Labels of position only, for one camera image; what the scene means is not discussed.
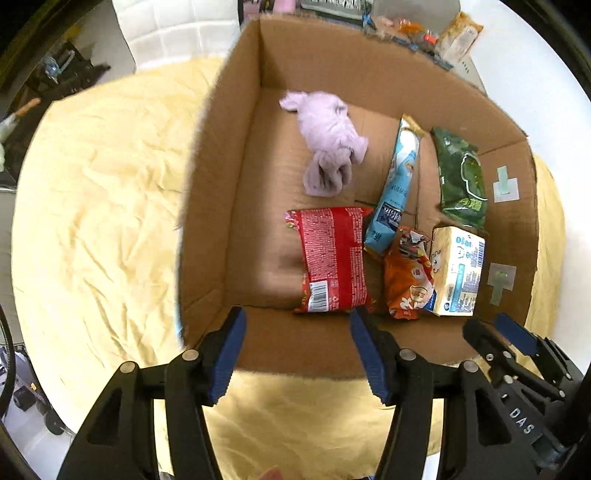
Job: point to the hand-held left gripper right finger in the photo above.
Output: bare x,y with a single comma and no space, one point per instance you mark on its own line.
369,360

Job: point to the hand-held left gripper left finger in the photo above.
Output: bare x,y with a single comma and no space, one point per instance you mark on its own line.
226,360

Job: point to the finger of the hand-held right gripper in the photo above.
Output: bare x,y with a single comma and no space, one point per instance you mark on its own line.
521,334
485,341

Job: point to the white blue tissue packet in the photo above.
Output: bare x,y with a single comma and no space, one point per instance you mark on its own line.
457,272

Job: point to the orange snack packet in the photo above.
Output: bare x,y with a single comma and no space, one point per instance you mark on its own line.
408,281

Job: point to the red snack packet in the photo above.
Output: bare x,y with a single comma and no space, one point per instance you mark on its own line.
330,258

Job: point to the cardboard box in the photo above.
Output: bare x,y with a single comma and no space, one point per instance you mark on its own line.
286,258

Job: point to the green wet wipes packet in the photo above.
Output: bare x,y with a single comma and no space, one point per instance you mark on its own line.
461,175

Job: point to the light blue long packet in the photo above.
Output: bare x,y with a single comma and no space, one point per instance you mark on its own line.
397,184

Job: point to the purple cloth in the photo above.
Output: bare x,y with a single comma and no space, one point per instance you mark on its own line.
325,138

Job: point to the yellow tablecloth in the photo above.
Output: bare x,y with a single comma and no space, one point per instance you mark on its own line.
106,207

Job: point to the yellow white package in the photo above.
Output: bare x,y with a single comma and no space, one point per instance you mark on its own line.
459,37

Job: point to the white goose plush toy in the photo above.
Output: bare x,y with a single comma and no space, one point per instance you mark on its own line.
14,122

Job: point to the small orange wrapper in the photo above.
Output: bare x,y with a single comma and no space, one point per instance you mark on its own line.
413,30

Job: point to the white padded chair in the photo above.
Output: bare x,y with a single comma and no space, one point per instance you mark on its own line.
175,27

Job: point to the grey cushioned chair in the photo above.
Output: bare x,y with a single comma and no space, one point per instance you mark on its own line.
415,9

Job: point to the black white patterned bag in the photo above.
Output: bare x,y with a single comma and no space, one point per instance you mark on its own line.
332,7

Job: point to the pink suitcase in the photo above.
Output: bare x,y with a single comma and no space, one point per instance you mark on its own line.
282,4

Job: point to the black folded stroller frame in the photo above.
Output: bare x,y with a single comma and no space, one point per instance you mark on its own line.
69,69

